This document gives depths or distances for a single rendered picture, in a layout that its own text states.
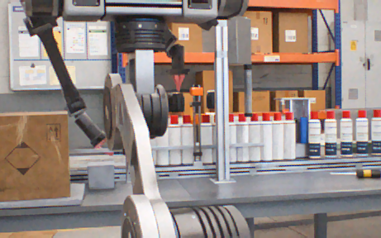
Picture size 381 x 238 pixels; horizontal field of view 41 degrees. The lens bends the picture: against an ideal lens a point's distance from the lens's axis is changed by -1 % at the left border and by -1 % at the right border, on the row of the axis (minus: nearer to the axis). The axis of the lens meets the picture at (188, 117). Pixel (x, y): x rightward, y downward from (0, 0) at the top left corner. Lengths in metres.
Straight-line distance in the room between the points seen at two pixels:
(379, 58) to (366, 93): 0.54
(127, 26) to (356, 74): 6.15
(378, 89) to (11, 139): 6.33
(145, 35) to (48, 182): 0.63
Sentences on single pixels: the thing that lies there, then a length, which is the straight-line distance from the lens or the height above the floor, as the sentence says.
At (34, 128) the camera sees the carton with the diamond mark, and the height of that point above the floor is 1.08.
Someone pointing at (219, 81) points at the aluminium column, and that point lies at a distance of 1.96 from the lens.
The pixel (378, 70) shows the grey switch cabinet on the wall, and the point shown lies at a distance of 7.52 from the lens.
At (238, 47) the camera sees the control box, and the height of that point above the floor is 1.35.
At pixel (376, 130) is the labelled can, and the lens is 2.38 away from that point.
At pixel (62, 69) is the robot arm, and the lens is 1.98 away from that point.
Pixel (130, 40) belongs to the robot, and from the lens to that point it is 1.30.
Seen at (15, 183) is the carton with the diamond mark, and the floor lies 0.90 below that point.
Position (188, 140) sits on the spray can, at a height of 0.98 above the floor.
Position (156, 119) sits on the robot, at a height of 1.11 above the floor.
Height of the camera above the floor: 1.18
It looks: 3 degrees down
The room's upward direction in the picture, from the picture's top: 1 degrees counter-clockwise
